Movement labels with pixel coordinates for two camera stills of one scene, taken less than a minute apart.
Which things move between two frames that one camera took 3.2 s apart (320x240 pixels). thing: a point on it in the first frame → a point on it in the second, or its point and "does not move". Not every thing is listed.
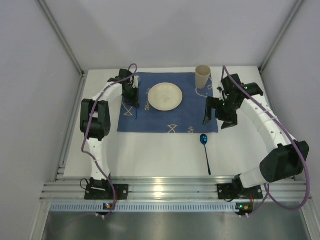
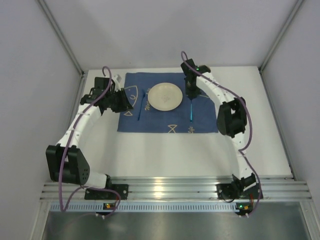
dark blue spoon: x=203 y=139 → x=191 y=115
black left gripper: x=131 y=92 → x=119 y=100
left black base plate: x=106 y=192 does not move
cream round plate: x=165 y=97 does not move
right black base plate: x=233 y=191 does not move
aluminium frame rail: x=163 y=189 does not move
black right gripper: x=217 y=110 → x=191 y=90
